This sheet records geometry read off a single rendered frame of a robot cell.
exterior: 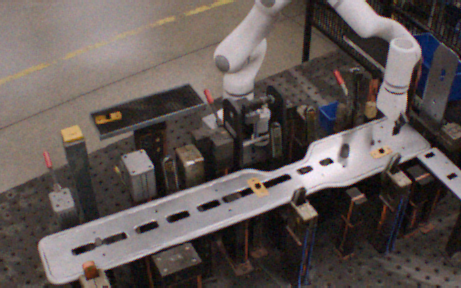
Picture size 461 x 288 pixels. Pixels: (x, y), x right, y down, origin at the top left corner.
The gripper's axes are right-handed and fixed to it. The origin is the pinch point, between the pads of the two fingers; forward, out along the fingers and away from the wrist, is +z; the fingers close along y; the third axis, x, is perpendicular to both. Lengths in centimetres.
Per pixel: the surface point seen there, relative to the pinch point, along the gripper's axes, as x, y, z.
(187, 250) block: -78, 11, 10
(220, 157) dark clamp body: -52, -21, 10
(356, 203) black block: -21.6, 14.9, 13.6
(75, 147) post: -96, -35, 0
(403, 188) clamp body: -6.8, 19.9, 9.4
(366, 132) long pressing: 1.7, -11.2, 12.5
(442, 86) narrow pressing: 26.6, -2.1, -6.5
